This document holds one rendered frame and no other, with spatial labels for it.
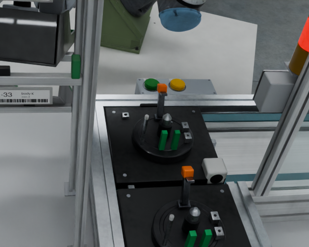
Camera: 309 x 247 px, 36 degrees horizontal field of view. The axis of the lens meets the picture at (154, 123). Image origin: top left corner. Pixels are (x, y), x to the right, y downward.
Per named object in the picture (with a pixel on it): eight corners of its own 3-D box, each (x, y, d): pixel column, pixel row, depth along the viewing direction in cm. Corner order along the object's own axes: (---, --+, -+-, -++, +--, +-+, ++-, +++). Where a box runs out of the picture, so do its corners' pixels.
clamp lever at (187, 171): (177, 200, 92) (181, 165, 90) (187, 200, 93) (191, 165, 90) (183, 210, 89) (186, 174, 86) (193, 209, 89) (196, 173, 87)
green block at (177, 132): (170, 146, 104) (174, 129, 101) (175, 146, 105) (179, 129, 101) (171, 150, 103) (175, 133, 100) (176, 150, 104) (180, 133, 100)
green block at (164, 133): (158, 146, 104) (161, 130, 100) (163, 146, 104) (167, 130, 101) (159, 150, 103) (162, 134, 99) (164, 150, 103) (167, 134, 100)
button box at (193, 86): (134, 95, 130) (136, 77, 126) (206, 95, 135) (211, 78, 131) (138, 111, 125) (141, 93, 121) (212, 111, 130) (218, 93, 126)
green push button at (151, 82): (142, 84, 126) (143, 77, 125) (157, 84, 127) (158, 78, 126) (144, 93, 123) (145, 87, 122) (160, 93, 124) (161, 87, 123)
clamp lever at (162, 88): (154, 114, 111) (157, 83, 108) (163, 114, 111) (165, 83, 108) (158, 119, 107) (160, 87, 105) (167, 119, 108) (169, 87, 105)
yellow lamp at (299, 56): (284, 61, 86) (293, 37, 83) (308, 61, 87) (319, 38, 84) (295, 77, 82) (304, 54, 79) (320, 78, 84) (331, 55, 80)
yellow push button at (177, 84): (167, 84, 128) (168, 78, 126) (182, 84, 128) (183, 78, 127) (170, 93, 125) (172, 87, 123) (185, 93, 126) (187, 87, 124)
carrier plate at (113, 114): (104, 112, 115) (104, 106, 114) (197, 112, 121) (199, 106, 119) (115, 189, 98) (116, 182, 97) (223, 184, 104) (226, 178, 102)
